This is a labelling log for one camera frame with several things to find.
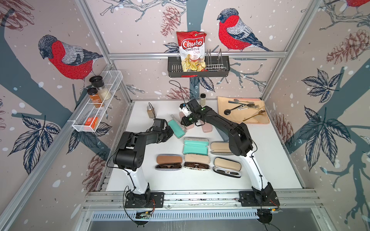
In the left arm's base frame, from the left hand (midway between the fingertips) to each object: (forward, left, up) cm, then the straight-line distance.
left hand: (176, 129), depth 100 cm
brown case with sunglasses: (-23, +3, -2) cm, 23 cm away
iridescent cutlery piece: (+27, -49, -2) cm, 56 cm away
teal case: (0, -1, 0) cm, 1 cm away
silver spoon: (+31, -50, -3) cm, 59 cm away
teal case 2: (-12, -14, -3) cm, 18 cm away
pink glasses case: (+2, -5, +14) cm, 15 cm away
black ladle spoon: (+17, -40, -2) cm, 44 cm away
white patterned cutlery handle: (+22, -52, -1) cm, 57 cm away
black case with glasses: (-26, -32, 0) cm, 41 cm away
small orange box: (-17, +35, +32) cm, 50 cm away
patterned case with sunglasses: (-23, -14, 0) cm, 27 cm away
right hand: (+2, -4, +5) cm, 6 cm away
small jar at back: (+24, -20, +5) cm, 32 cm away
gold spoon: (+16, -66, -1) cm, 68 cm away
